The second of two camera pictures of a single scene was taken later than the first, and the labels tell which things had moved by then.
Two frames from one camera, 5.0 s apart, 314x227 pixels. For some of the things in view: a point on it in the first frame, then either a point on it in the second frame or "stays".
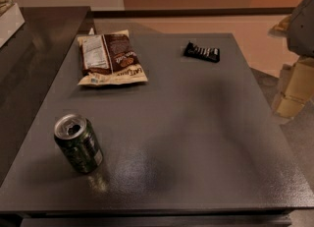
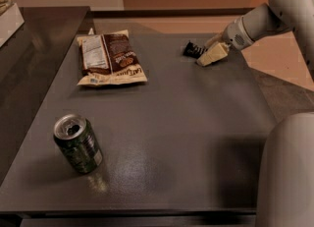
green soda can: [78, 142] stays
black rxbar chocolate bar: [206, 54] stays
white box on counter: [11, 22] stays
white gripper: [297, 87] to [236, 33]
